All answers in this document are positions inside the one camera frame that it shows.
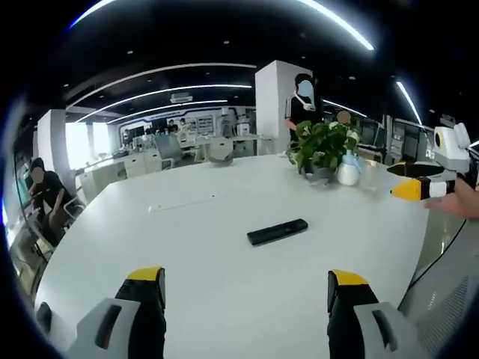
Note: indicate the grey office chair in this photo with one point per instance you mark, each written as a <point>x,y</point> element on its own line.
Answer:
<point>69,213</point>

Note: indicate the black remote control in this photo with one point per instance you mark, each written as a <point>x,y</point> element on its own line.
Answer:
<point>277,231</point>

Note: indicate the grey round device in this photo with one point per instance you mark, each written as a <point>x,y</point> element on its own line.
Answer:
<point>221,154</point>

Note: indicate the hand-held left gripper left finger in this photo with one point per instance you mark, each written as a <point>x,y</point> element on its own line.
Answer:
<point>123,318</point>

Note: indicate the white neck-worn device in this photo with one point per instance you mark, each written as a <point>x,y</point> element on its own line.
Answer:
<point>307,102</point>

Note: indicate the white low cabinet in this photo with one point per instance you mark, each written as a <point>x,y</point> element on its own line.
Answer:
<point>112,174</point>

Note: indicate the grey plant pot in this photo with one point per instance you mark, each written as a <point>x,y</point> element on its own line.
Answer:
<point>317,175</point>

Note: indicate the green potted plant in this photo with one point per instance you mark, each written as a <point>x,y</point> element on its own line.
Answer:
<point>325,143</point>

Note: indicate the person's right hand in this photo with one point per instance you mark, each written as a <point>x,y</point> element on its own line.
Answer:
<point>454,202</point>

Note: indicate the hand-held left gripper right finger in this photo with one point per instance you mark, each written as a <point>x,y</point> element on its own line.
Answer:
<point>359,321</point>

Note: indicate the white spray bottle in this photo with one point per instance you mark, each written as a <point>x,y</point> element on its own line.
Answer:
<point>348,171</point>

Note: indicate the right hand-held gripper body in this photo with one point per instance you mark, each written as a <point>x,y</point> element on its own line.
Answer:
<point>453,147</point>

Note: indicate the white square pillar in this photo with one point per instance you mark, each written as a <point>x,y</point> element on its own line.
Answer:
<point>272,108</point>

